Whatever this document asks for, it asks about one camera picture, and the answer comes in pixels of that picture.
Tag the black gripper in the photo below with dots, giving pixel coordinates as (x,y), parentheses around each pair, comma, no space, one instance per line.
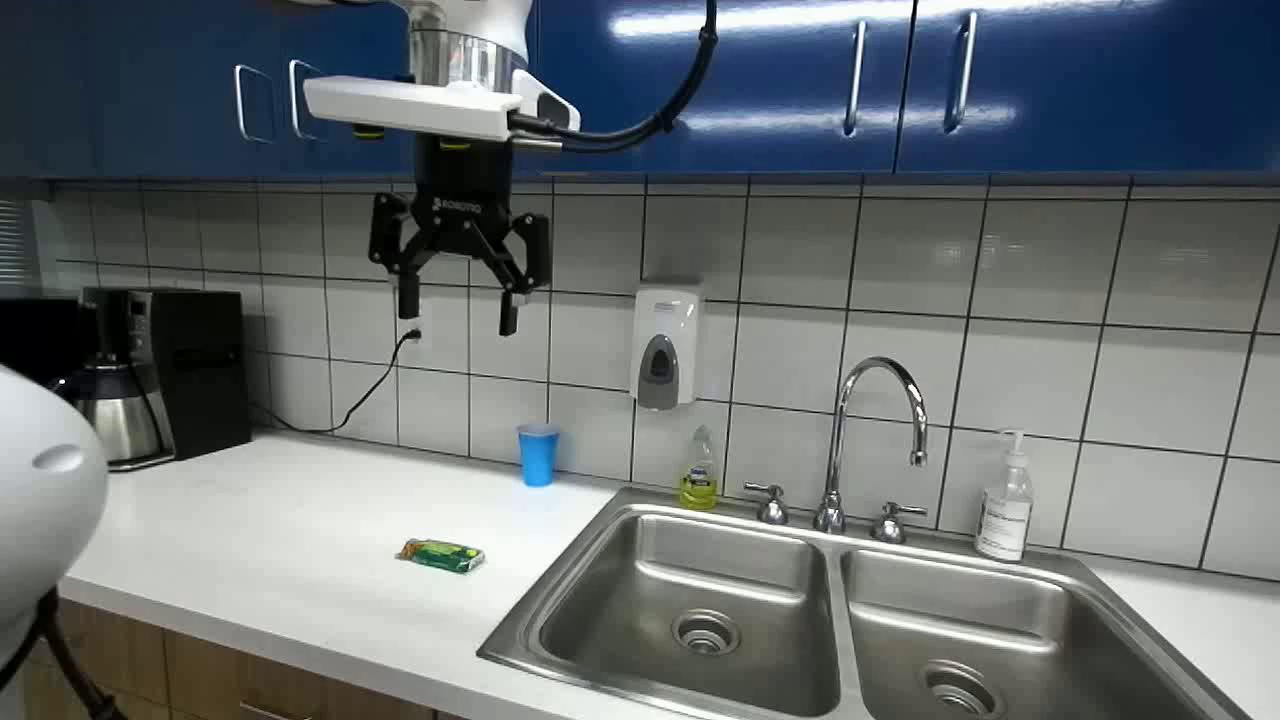
(463,183)

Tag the green candy bar wrapper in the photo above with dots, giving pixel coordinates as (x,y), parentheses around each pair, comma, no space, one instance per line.
(443,554)

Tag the stainless steel double sink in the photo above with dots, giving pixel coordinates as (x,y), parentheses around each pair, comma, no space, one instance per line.
(744,572)

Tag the blue plastic cup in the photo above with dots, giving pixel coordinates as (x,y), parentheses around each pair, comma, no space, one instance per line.
(538,458)

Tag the blue cabinet door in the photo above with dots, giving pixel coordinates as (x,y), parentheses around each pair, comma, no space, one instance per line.
(340,42)
(1133,83)
(775,64)
(163,83)

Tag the black coffee maker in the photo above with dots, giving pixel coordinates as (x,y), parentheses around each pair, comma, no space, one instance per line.
(200,365)

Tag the yellow dish soap bottle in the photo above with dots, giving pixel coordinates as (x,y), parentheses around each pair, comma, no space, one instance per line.
(697,482)

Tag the steel coffee carafe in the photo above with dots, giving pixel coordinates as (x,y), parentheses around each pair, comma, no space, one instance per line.
(120,412)

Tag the chrome faucet knob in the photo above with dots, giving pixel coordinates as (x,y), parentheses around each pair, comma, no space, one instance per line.
(771,505)
(889,523)

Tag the dark box appliance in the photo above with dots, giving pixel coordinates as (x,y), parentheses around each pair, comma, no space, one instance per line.
(43,340)

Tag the chrome gooseneck faucet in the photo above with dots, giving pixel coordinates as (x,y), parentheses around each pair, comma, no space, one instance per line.
(834,464)

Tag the wooden base cabinet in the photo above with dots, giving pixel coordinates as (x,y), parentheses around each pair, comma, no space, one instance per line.
(200,672)

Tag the clear pump soap bottle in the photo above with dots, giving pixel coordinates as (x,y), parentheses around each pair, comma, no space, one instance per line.
(1004,512)

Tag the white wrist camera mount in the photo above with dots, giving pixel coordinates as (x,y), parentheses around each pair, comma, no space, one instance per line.
(403,106)

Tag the white wall soap dispenser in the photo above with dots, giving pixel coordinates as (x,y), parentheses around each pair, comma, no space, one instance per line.
(664,340)

